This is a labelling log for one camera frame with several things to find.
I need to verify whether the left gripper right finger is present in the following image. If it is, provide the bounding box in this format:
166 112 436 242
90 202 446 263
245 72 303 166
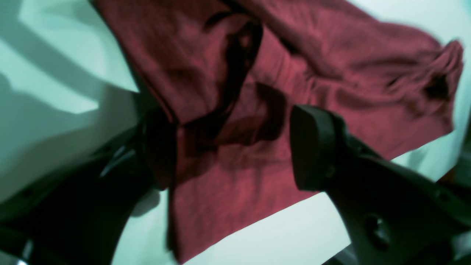
290 105 471 265

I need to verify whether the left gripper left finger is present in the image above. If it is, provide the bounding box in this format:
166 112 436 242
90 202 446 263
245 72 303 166
0 108 175 265

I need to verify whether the red long-sleeve T-shirt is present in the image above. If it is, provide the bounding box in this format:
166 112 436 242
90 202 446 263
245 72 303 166
94 0 464 265

